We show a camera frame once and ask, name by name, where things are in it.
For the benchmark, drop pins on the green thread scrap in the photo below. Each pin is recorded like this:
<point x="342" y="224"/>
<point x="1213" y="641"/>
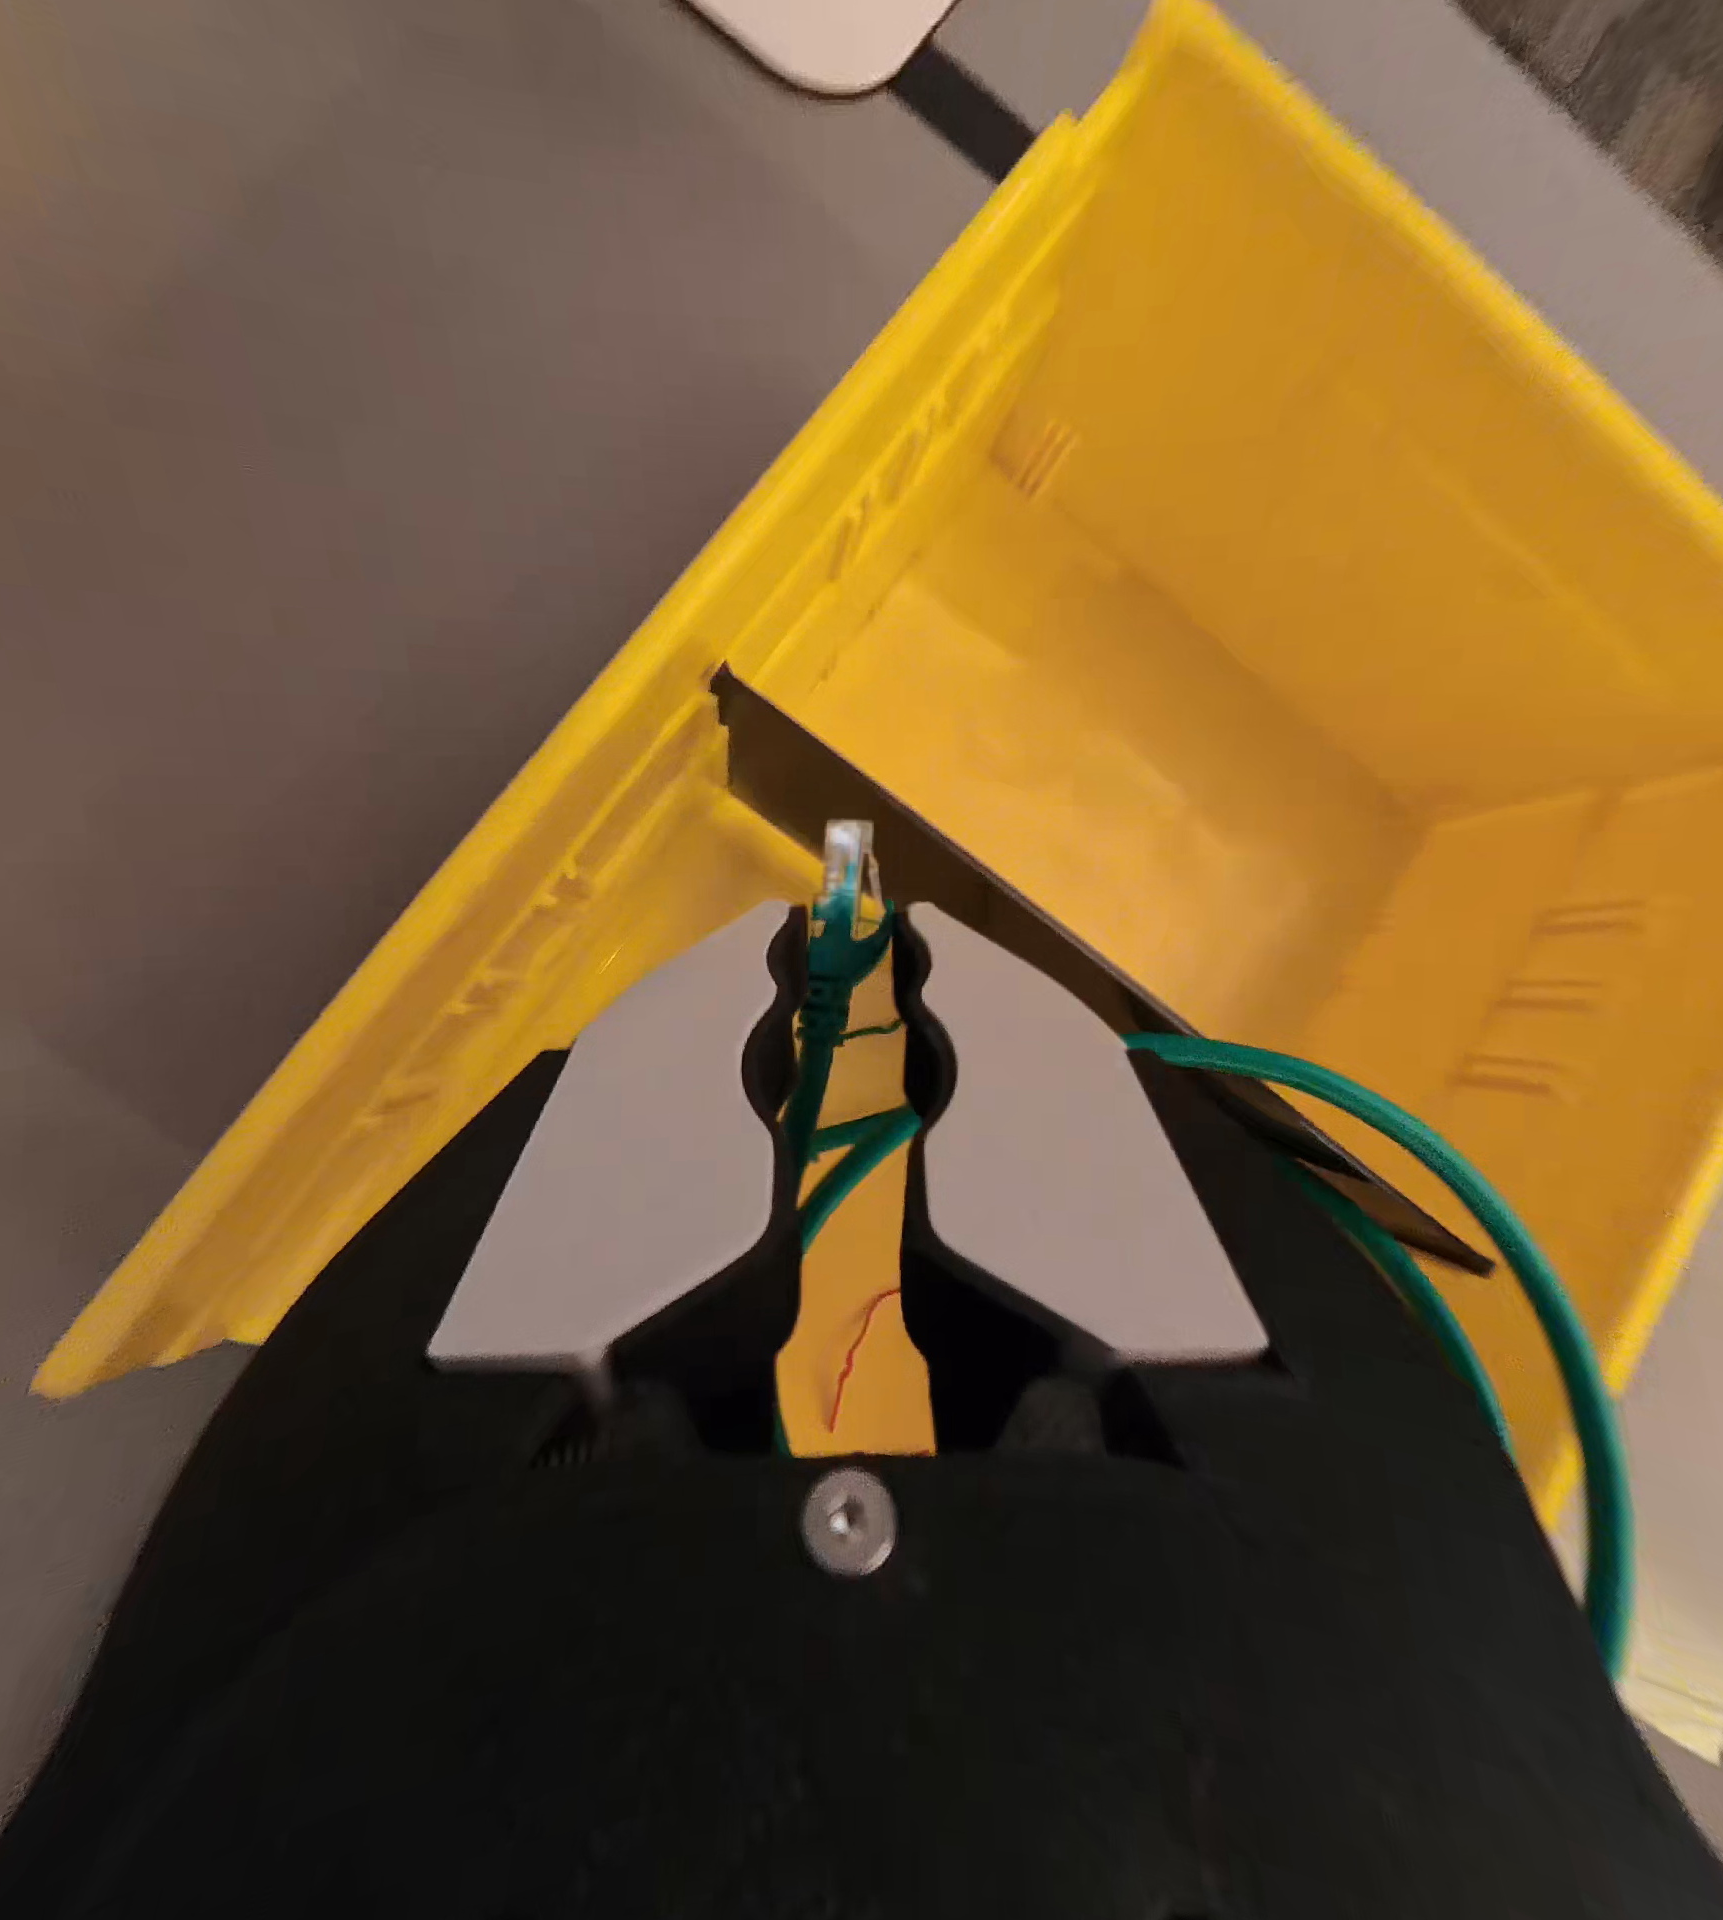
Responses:
<point x="862" y="1031"/>

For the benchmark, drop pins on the yellow bin with divider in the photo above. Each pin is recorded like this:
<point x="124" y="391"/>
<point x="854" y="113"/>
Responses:
<point x="1252" y="675"/>

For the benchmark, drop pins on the red thread scrap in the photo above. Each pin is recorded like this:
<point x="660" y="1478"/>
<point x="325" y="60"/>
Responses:
<point x="854" y="1347"/>

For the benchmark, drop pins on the black bin divider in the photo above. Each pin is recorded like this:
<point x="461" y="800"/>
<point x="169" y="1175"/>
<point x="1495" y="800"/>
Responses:
<point x="803" y="766"/>

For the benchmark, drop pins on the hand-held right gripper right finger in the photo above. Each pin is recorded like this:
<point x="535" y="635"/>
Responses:
<point x="1087" y="1202"/>

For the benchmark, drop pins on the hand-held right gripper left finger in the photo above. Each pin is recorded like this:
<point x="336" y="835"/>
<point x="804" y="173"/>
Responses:
<point x="605" y="1202"/>

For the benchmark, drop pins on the white stand base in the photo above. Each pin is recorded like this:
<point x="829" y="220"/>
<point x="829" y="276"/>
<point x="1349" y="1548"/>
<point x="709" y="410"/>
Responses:
<point x="829" y="40"/>

